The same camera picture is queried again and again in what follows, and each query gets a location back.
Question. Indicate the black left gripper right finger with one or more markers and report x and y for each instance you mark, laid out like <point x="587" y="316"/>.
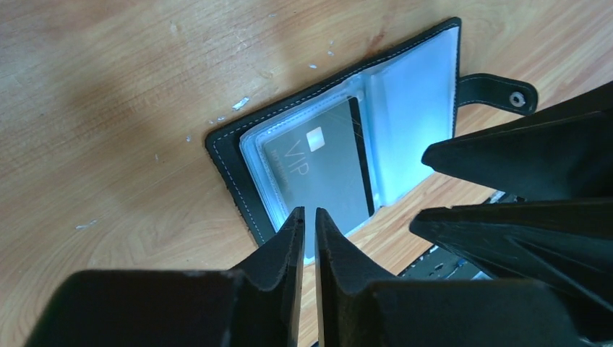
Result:
<point x="362" y="304"/>

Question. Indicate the black VIP credit card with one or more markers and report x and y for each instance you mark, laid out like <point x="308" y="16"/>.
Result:
<point x="318" y="162"/>

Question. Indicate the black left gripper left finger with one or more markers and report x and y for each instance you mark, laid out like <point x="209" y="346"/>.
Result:
<point x="254" y="303"/>

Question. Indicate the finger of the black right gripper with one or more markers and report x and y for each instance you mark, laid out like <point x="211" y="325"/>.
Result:
<point x="561" y="152"/>
<point x="566" y="244"/>

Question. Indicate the black card holder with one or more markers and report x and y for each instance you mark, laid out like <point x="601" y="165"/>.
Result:
<point x="409" y="96"/>

